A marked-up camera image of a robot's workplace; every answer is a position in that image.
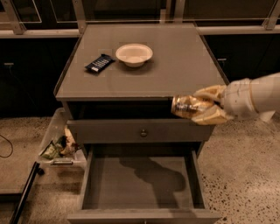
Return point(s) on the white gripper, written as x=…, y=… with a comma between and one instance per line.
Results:
x=236, y=98

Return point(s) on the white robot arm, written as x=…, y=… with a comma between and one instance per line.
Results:
x=265, y=92

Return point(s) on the round brass drawer knob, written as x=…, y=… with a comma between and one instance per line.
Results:
x=143, y=133

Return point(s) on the grey drawer cabinet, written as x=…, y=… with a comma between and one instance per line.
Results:
x=180, y=65

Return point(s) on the grey open middle drawer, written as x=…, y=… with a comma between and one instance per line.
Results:
x=142, y=184

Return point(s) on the grey top drawer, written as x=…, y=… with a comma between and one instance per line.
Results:
x=127, y=131

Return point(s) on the dark blue snack bar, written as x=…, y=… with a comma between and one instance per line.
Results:
x=100, y=63

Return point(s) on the clear plastic storage bin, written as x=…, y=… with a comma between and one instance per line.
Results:
x=57, y=131

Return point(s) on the green snack bag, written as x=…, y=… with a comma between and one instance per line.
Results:
x=52, y=150

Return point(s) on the white window frame railing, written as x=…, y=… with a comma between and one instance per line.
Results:
x=71, y=18

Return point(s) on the black metal floor rail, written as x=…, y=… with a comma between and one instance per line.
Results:
x=35, y=170

